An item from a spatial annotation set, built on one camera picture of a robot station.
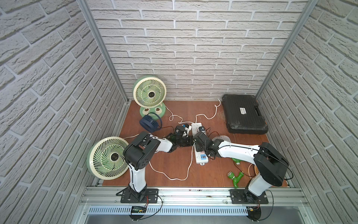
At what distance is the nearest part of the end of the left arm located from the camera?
77cm

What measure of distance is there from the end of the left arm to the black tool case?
35 centimetres

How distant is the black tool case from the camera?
3.17 ft
